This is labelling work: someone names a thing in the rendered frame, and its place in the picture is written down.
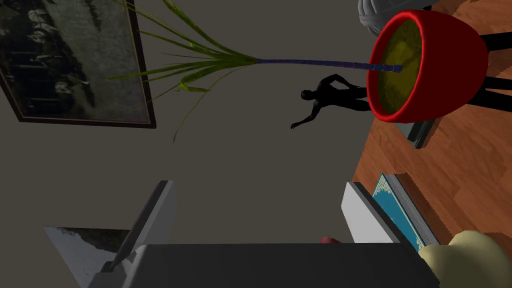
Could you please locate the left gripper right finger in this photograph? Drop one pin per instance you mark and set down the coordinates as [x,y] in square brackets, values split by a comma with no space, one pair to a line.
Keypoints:
[362,218]

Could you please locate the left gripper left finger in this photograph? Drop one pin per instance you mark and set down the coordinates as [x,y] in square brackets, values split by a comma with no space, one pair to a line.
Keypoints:
[154,218]

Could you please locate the teal book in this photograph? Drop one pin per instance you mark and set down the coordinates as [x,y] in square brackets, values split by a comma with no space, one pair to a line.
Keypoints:
[396,212]

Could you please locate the small red round object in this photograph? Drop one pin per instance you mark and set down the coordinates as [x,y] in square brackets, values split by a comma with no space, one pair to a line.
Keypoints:
[329,240]

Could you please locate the grey glossy flat panel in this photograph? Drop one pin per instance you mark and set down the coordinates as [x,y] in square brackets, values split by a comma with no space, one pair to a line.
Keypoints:
[84,252]

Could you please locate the brown wooden table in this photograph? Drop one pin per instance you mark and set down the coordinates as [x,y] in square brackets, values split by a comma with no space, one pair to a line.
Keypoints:
[464,168]

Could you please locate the pale yellow rounded object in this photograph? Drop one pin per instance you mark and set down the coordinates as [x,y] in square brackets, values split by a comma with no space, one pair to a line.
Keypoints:
[472,264]

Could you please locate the black human figure statue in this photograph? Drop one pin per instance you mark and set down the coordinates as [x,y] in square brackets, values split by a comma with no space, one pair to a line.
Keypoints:
[334,96]

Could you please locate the green plant in red pot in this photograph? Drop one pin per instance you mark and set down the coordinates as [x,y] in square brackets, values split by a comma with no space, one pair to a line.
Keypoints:
[448,64]

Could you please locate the pale grey ribbed round object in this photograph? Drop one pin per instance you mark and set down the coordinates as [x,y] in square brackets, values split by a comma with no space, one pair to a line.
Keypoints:
[372,16]

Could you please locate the dark framed wall picture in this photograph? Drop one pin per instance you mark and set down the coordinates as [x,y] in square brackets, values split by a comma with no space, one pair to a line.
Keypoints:
[76,60]

